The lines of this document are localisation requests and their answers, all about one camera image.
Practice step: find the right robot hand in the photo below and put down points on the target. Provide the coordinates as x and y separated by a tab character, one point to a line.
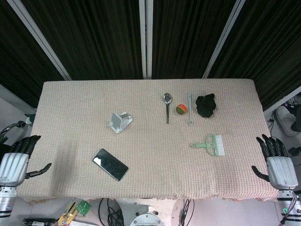
281	168

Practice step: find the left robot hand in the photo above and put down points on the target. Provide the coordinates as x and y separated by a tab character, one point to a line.
13	164

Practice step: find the black smartphone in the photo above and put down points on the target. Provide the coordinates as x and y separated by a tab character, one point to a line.
110	164

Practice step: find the round grey robot base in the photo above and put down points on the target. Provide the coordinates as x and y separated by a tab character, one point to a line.
147	219

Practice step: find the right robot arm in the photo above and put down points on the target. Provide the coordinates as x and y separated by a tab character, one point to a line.
289	207

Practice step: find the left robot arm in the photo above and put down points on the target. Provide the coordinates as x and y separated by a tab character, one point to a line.
5	200

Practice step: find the white folding phone stand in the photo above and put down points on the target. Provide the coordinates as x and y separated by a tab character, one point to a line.
120	122

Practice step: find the white shoe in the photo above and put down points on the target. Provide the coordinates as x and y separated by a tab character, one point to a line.
285	121

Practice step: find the green brush with white bristles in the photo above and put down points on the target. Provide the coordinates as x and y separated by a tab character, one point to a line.
212	147

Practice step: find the yellow circuit board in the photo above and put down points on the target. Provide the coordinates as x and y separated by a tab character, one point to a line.
67	214

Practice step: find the green circuit board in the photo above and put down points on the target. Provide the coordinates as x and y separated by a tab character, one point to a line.
82	206

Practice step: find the black crumpled cloth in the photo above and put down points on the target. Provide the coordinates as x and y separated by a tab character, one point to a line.
206	105

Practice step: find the white toothbrush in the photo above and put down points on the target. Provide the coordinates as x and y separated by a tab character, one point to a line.
190	108

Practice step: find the orange and green ball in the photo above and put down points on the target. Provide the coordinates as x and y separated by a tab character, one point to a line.
181	109

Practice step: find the metal spoon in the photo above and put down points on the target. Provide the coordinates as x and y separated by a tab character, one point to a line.
168	106

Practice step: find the beige waffle tablecloth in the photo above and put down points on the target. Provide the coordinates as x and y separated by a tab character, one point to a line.
150	141

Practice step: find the white partition frame post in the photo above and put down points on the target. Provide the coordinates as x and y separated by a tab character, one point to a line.
145	37
38	35
223	37

